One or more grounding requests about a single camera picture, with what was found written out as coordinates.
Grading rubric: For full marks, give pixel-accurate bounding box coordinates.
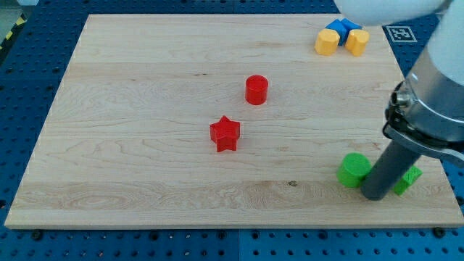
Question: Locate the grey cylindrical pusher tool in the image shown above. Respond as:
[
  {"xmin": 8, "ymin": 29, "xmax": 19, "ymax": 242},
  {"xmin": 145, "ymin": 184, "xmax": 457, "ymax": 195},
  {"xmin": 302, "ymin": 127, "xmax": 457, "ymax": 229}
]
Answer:
[{"xmin": 361, "ymin": 141, "xmax": 421, "ymax": 201}]

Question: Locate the green cylinder block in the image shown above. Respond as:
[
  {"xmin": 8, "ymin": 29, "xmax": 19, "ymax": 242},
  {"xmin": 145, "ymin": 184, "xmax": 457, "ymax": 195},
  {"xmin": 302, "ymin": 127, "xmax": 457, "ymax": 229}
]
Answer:
[{"xmin": 336, "ymin": 152, "xmax": 371, "ymax": 188}]

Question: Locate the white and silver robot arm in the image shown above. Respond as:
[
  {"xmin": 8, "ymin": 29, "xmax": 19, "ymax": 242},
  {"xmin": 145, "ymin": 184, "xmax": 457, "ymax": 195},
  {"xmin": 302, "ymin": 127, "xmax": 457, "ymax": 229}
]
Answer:
[{"xmin": 335, "ymin": 0, "xmax": 463, "ymax": 200}]

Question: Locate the green star block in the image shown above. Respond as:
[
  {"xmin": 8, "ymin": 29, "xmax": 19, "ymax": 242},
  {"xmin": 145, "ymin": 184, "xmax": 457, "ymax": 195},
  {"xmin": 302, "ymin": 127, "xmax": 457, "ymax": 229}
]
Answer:
[{"xmin": 393, "ymin": 166, "xmax": 423, "ymax": 196}]

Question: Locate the red star block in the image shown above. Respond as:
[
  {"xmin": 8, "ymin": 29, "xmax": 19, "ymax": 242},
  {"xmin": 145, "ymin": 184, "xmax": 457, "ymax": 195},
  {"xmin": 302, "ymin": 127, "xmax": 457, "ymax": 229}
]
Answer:
[{"xmin": 210, "ymin": 115, "xmax": 241, "ymax": 152}]

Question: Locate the yellow heart block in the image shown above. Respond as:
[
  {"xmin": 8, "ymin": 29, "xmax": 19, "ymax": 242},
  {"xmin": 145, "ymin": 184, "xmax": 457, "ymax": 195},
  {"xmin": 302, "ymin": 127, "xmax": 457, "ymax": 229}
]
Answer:
[{"xmin": 345, "ymin": 29, "xmax": 370, "ymax": 57}]

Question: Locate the white fiducial marker tag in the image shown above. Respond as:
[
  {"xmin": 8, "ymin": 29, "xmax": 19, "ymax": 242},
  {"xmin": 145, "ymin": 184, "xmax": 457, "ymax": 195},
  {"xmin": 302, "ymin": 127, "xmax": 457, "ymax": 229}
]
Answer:
[{"xmin": 386, "ymin": 25, "xmax": 417, "ymax": 43}]

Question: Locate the yellow hexagon block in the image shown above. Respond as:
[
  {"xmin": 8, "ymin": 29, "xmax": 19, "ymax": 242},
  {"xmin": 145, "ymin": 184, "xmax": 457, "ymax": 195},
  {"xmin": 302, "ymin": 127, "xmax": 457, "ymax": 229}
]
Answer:
[{"xmin": 315, "ymin": 28, "xmax": 340, "ymax": 56}]

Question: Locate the blue block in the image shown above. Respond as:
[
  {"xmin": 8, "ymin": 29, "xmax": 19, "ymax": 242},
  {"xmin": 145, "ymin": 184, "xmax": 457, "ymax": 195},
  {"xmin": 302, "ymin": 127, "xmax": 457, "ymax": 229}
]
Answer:
[{"xmin": 326, "ymin": 18, "xmax": 363, "ymax": 46}]

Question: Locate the red cylinder block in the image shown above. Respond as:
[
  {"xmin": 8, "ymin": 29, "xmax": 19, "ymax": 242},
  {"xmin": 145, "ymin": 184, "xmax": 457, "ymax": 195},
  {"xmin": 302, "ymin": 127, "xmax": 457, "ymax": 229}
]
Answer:
[{"xmin": 245, "ymin": 75, "xmax": 269, "ymax": 105}]

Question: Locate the wooden board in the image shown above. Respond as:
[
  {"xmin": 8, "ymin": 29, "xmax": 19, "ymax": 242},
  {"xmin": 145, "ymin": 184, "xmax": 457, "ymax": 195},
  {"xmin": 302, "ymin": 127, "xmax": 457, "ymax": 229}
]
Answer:
[{"xmin": 5, "ymin": 14, "xmax": 463, "ymax": 229}]

